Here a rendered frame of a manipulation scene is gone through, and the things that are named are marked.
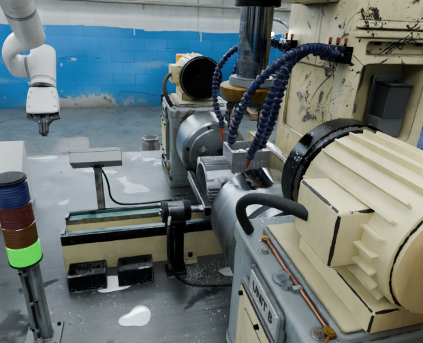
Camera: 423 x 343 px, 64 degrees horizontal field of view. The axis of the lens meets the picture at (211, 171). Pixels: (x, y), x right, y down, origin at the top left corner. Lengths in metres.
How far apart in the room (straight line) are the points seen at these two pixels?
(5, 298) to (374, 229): 0.95
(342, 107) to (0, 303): 1.03
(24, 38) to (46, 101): 0.21
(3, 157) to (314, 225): 1.25
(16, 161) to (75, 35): 5.17
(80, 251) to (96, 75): 5.61
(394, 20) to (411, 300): 0.72
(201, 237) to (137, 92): 5.63
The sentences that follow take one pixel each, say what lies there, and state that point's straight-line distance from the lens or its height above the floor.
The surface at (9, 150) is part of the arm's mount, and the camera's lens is 1.50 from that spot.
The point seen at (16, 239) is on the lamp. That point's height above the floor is 1.10.
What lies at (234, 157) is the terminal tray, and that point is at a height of 1.13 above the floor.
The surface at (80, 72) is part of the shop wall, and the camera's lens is 6.57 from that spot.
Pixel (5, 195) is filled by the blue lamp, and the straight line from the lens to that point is 0.72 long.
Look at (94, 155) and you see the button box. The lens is 1.23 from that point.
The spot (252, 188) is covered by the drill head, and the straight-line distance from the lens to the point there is 0.78.
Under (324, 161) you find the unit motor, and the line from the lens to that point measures 0.50.
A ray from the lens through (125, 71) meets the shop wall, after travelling 6.53.
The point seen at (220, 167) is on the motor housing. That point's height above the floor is 1.10.
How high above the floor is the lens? 1.49
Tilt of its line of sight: 24 degrees down
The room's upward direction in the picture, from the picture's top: 2 degrees clockwise
